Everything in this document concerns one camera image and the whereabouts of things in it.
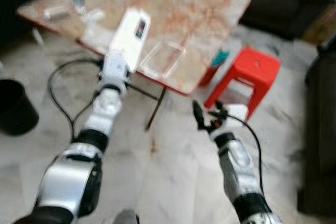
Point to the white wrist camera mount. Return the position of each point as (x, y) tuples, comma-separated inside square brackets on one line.
[(237, 113), (115, 66)]

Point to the small clear plastic wrapper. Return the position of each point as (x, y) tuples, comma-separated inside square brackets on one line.
[(56, 13)]

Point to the black rubbish bin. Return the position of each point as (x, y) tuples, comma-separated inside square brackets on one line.
[(16, 108)]

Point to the clear plastic container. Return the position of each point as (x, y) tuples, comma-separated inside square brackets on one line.
[(163, 59)]

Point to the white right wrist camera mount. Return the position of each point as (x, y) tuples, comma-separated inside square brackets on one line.
[(237, 113)]

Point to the black armchair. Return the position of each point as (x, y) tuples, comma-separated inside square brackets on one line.
[(320, 129)]

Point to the marble top table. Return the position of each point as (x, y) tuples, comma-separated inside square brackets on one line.
[(194, 9)]

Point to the red plastic stool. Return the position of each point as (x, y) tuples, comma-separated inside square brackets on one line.
[(254, 66)]

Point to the clear plastic tray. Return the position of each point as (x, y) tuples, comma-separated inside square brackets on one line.
[(95, 38)]

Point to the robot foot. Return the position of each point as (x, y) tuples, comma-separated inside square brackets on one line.
[(126, 217)]

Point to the red cup with teal contents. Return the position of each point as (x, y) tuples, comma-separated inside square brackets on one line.
[(210, 74)]

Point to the black sofa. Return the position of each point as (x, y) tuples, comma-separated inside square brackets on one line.
[(273, 3)]

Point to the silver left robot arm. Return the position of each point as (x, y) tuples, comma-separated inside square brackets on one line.
[(102, 111)]

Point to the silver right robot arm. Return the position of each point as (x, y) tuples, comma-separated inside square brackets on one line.
[(239, 161)]

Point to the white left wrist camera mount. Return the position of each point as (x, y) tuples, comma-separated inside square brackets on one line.
[(115, 66)]

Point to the crumpled clear plastic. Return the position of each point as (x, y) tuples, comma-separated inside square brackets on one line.
[(94, 16)]

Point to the black metal table leg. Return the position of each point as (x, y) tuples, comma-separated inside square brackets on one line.
[(156, 109)]

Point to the white carton box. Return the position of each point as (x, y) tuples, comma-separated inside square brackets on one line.
[(130, 35)]

